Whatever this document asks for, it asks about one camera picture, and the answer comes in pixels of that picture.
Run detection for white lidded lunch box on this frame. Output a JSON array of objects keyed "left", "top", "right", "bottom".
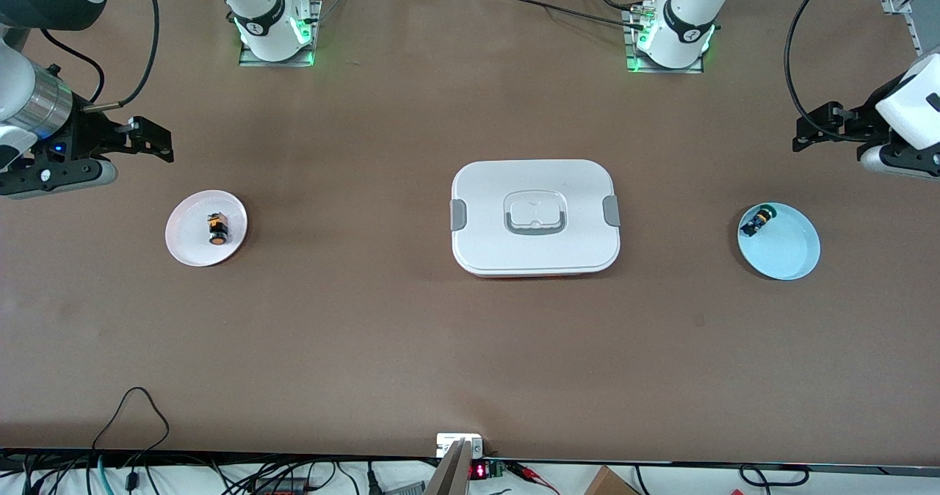
[{"left": 449, "top": 159, "right": 621, "bottom": 278}]

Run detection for brown cardboard box corner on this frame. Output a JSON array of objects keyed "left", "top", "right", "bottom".
[{"left": 584, "top": 466, "right": 640, "bottom": 495}]

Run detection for pink round plate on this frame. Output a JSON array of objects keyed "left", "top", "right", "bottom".
[{"left": 164, "top": 189, "right": 249, "bottom": 268}]

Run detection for light blue round plate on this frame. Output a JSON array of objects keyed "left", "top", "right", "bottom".
[{"left": 737, "top": 202, "right": 822, "bottom": 281}]

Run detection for small white socket block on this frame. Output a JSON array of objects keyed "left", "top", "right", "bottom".
[{"left": 436, "top": 433, "right": 484, "bottom": 459}]

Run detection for brown cardboard strip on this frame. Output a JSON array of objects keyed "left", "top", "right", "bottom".
[{"left": 424, "top": 438, "right": 472, "bottom": 495}]

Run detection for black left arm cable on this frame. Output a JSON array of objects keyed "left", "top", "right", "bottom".
[{"left": 784, "top": 0, "right": 856, "bottom": 142}]

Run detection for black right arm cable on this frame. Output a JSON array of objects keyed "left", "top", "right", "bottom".
[{"left": 40, "top": 0, "right": 161, "bottom": 110}]

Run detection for aluminium frame profile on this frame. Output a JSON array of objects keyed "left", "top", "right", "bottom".
[{"left": 880, "top": 0, "right": 940, "bottom": 59}]

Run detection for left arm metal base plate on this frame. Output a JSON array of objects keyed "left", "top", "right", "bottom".
[{"left": 624, "top": 7, "right": 704, "bottom": 75}]

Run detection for thin black looped cable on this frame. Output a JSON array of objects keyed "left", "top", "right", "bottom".
[{"left": 92, "top": 386, "right": 171, "bottom": 466}]

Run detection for black cable to arm base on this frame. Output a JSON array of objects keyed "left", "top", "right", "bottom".
[{"left": 507, "top": 0, "right": 647, "bottom": 29}]

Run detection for black coiled cable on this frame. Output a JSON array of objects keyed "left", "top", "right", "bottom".
[{"left": 738, "top": 464, "right": 809, "bottom": 487}]

